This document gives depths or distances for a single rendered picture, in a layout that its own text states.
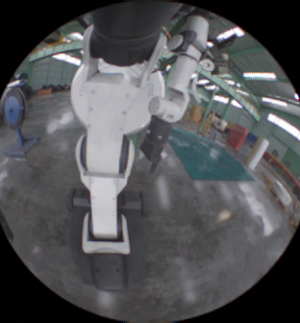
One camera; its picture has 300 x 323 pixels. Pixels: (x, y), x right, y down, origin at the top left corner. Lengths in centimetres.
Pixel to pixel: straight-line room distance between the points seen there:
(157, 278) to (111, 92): 95
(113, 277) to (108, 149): 44
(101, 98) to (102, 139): 11
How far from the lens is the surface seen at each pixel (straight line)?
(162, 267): 87
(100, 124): 30
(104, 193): 43
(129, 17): 16
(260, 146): 482
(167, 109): 36
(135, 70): 139
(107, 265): 46
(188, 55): 41
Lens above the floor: 82
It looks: 33 degrees down
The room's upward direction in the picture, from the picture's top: 18 degrees clockwise
